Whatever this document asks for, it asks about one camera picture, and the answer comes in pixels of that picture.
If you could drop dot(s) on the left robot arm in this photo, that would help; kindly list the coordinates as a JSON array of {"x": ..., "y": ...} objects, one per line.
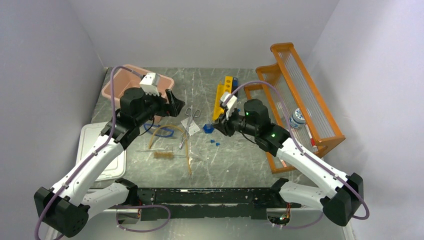
[{"x": 66, "y": 206}]

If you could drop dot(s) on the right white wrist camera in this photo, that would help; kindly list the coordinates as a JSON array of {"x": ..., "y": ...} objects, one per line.
[{"x": 228, "y": 102}]

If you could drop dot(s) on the white blue small jar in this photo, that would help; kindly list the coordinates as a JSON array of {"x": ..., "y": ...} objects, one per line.
[{"x": 297, "y": 119}]

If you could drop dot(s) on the yellow test tube rack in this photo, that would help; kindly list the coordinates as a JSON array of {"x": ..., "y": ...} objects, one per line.
[{"x": 222, "y": 87}]

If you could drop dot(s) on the orange wooden shelf rack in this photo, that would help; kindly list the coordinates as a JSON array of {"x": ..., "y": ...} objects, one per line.
[{"x": 287, "y": 84}]

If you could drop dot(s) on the metal forceps scissors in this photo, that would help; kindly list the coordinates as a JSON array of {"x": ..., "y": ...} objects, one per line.
[{"x": 191, "y": 113}]

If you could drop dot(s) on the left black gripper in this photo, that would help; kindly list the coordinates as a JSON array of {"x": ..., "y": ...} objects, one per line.
[{"x": 173, "y": 108}]

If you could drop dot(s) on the tan rubber tubing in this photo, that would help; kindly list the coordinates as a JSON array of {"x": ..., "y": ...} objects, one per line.
[{"x": 185, "y": 143}]

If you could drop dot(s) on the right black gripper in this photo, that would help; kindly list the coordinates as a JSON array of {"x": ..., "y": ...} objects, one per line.
[{"x": 225, "y": 129}]

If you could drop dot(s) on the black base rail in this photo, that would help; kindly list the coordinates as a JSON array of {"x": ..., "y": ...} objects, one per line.
[{"x": 198, "y": 203}]

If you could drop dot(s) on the blue safety glasses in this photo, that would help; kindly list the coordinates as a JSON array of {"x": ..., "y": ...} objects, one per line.
[{"x": 165, "y": 132}]

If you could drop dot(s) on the white paper packet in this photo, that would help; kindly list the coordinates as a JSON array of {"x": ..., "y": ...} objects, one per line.
[{"x": 190, "y": 126}]

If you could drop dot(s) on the brown test tube brush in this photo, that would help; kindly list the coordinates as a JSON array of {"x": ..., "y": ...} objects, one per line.
[{"x": 162, "y": 154}]

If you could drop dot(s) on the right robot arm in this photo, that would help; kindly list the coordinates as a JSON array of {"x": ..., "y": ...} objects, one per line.
[{"x": 337, "y": 194}]

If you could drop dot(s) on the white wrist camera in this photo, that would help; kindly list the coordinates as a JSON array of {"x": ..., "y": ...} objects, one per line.
[
  {"x": 149, "y": 84},
  {"x": 228, "y": 102}
]

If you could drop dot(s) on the blue base graduated cylinder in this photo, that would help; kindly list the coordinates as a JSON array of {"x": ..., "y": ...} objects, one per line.
[{"x": 208, "y": 127}]

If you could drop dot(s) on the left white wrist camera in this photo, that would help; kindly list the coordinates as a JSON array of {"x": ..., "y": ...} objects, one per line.
[{"x": 149, "y": 84}]

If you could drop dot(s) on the white plastic lid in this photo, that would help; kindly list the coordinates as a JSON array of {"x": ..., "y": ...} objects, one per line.
[{"x": 88, "y": 136}]

